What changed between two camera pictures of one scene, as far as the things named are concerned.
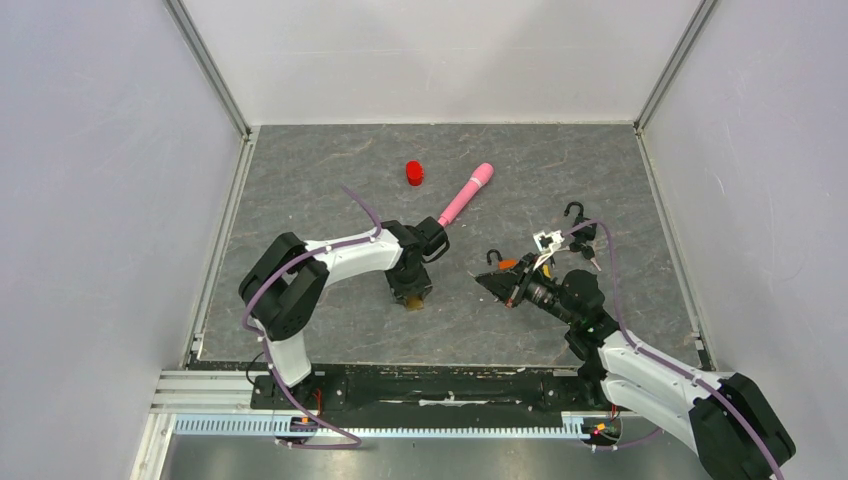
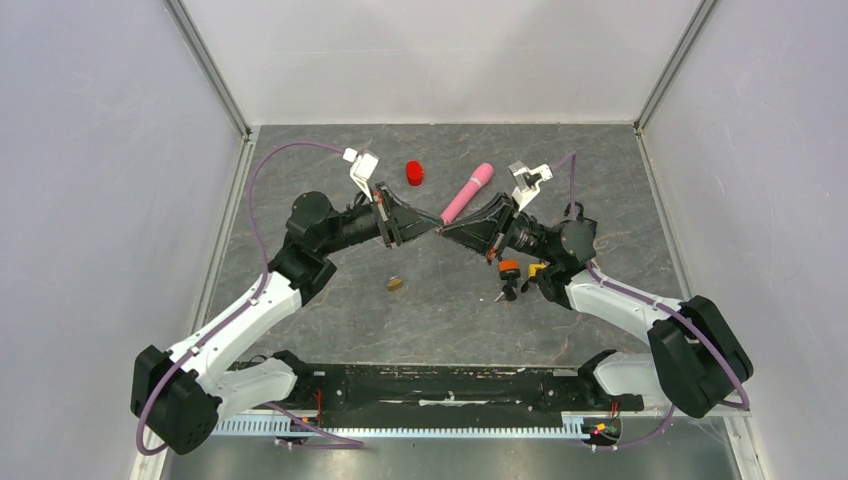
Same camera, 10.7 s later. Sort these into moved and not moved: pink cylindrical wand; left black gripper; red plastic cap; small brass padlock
Moved: small brass padlock; left black gripper
Not moved: pink cylindrical wand; red plastic cap
